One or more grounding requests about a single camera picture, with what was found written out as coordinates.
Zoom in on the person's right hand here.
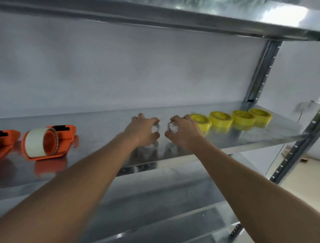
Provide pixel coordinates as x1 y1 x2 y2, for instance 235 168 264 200
164 114 205 151

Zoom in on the person's left hand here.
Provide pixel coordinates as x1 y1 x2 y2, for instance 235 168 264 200
123 113 161 148

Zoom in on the orange tape dispenser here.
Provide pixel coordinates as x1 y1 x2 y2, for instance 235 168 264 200
0 129 21 160
21 124 77 162

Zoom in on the person's right forearm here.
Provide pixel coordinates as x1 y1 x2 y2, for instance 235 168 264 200
184 136 320 243

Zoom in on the person's left forearm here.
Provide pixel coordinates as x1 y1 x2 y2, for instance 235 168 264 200
0 133 137 243

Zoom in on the galvanized metal shelving rack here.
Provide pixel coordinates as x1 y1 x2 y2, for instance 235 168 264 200
0 0 320 243

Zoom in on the white wall fixture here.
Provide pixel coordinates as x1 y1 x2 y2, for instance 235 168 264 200
294 100 320 113

